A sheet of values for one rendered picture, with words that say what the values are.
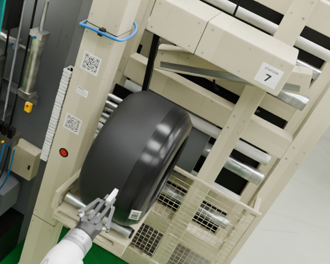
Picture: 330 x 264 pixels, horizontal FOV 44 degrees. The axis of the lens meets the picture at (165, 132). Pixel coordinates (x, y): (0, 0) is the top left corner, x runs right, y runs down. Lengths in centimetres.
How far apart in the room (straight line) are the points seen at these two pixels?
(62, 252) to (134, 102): 63
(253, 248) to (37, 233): 193
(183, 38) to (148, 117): 37
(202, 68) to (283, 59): 39
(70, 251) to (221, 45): 95
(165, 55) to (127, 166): 62
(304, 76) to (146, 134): 71
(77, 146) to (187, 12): 72
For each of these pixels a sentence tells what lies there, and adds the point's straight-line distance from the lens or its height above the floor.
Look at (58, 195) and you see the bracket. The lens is 182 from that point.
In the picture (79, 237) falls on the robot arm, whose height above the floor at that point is 120.
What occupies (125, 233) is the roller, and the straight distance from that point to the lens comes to 181.
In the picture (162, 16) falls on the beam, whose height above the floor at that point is 172.
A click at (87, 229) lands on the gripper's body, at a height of 120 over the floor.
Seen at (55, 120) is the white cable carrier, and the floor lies 118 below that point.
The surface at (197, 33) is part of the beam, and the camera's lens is 169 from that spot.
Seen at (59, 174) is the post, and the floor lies 94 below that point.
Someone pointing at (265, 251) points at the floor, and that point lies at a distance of 361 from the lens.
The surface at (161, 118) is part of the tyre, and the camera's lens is 157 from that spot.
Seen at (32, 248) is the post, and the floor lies 39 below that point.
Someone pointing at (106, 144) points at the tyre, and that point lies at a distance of 152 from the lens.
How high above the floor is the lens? 221
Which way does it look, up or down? 31 degrees down
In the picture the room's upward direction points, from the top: 25 degrees clockwise
